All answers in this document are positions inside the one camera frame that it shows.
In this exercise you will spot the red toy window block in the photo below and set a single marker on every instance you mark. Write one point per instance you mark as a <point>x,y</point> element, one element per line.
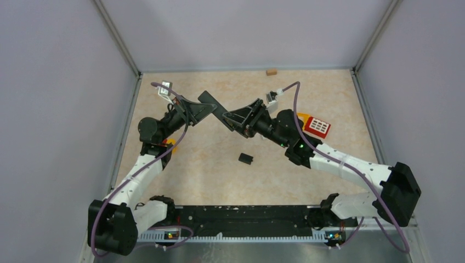
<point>317,127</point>

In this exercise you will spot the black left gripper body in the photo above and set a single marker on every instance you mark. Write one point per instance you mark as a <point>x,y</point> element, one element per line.
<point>179,116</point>

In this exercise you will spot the black remote control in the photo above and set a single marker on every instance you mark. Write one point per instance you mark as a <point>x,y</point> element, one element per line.
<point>206,98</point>

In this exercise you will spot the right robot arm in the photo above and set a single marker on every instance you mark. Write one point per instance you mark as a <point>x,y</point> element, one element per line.
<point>392,191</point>

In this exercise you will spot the small wooden block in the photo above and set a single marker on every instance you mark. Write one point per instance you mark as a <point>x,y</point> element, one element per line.
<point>271,72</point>

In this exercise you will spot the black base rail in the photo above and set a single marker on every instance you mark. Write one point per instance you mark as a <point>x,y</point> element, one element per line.
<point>269,221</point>

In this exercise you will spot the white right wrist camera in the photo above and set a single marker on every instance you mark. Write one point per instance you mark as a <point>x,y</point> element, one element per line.
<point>272,103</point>

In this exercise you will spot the black battery cover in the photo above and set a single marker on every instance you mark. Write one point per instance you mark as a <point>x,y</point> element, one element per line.
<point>245,158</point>

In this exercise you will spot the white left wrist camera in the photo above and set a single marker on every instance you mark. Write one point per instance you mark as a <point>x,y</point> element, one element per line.
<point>162,91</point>

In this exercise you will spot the red and yellow toy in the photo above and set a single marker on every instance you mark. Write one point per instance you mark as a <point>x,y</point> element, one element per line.
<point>171,142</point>

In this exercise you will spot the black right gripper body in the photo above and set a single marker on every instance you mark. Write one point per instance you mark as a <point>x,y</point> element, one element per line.
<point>262,124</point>

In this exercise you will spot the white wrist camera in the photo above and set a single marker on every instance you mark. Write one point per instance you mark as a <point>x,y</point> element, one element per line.
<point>272,103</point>
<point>162,91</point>

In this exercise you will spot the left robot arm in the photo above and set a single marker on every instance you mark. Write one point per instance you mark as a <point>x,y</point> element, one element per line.
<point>141,174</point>

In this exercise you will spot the aluminium frame rail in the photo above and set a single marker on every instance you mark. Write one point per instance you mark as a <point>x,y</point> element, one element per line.
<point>169,234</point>

